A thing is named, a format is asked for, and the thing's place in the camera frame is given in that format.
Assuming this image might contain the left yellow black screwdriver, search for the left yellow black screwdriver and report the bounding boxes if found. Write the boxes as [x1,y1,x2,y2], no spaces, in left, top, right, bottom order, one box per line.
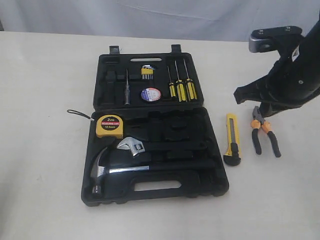
[167,66,177,99]

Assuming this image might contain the yellow tape measure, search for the yellow tape measure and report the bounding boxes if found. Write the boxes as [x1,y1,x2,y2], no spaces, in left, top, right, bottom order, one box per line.
[67,109,124,139]

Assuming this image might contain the yellow hex key set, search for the yellow hex key set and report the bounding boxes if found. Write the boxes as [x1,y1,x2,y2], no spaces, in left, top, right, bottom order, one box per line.
[140,64,155,80]

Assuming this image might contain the black electrical tape roll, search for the black electrical tape roll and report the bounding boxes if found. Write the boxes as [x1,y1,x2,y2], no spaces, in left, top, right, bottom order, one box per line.
[140,87,162,103]

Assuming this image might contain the clear tester screwdriver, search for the clear tester screwdriver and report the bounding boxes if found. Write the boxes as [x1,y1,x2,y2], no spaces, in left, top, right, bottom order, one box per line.
[124,69,130,105]

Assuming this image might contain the steel claw hammer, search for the steel claw hammer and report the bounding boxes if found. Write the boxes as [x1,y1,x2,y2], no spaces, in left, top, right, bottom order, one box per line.
[90,147,215,196]

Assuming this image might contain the adjustable wrench black handle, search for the adjustable wrench black handle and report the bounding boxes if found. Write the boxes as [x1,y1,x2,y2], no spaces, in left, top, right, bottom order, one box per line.
[116,136,208,159]

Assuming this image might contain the black plastic tool case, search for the black plastic tool case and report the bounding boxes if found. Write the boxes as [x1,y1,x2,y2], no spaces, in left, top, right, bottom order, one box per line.
[81,44,229,207]

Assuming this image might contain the middle yellow black screwdriver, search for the middle yellow black screwdriver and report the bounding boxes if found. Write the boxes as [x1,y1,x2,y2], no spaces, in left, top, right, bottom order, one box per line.
[174,60,187,102]

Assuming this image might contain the yellow utility knife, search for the yellow utility knife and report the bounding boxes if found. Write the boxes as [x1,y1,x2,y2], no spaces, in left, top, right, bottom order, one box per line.
[223,113,241,167]

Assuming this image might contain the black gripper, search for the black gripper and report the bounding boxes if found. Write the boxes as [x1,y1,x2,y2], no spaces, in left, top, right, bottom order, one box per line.
[233,44,320,118]

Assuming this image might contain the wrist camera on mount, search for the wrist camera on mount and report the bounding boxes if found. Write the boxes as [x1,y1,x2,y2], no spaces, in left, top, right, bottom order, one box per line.
[248,25,304,56]

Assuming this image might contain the yellow black screwdriver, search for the yellow black screwdriver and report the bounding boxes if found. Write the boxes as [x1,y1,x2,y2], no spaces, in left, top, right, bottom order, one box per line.
[183,60,198,101]
[167,66,177,99]
[174,60,187,102]

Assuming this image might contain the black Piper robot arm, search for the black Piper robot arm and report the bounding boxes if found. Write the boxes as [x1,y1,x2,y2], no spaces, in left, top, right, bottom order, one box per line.
[233,22,320,117]

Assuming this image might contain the right yellow black screwdriver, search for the right yellow black screwdriver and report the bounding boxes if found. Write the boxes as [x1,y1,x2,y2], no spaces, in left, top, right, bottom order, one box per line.
[183,60,198,101]

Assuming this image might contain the orange black pliers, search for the orange black pliers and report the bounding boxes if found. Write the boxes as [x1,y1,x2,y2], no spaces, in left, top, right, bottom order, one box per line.
[250,106,282,158]

